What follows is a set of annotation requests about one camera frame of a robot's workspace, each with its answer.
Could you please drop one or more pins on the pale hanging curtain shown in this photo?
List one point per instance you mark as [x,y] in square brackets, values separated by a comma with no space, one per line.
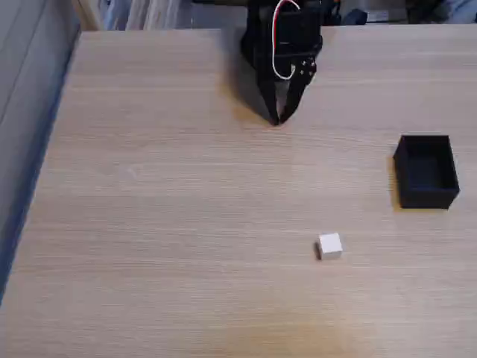
[149,15]

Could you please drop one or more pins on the white block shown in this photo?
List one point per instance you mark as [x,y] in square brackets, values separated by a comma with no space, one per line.
[330,245]

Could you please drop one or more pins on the dark blue pouch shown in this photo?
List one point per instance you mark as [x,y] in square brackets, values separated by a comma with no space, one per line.
[354,16]

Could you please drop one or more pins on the light wooden board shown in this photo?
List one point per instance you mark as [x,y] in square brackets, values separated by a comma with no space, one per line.
[86,15]

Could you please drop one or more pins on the black open box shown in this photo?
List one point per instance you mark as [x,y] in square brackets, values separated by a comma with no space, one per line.
[426,195]

